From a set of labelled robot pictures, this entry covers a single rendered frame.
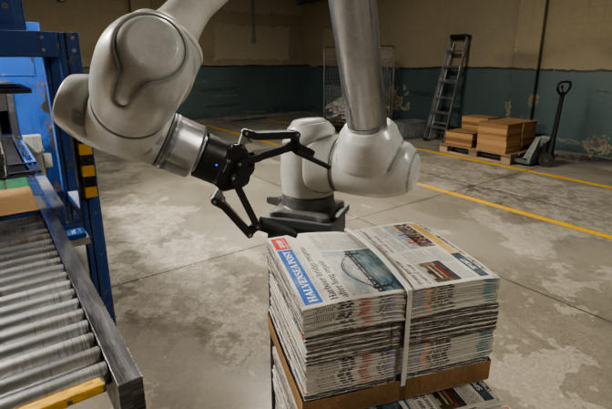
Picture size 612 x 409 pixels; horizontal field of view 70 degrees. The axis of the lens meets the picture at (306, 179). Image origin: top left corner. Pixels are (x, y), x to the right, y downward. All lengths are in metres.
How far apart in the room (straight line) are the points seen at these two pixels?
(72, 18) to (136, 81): 9.30
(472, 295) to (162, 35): 0.65
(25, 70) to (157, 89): 4.00
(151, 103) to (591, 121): 7.18
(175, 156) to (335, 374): 0.45
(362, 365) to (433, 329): 0.14
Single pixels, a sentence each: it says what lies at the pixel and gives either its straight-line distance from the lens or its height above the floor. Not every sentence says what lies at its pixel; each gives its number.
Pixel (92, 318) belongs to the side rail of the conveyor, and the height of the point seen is 0.80.
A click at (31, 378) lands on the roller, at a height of 0.79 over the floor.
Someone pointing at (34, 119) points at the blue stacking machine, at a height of 0.93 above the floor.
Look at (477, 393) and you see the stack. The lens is 0.97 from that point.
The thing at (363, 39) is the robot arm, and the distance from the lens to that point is 0.98.
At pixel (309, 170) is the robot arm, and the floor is 1.14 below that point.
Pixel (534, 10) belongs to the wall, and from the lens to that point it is 7.80.
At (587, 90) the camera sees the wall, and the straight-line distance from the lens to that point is 7.49.
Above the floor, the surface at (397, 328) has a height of 0.99.
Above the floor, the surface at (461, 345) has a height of 0.92.
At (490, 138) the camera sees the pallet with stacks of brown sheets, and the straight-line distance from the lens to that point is 6.94.
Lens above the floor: 1.43
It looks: 15 degrees down
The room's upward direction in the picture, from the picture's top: straight up
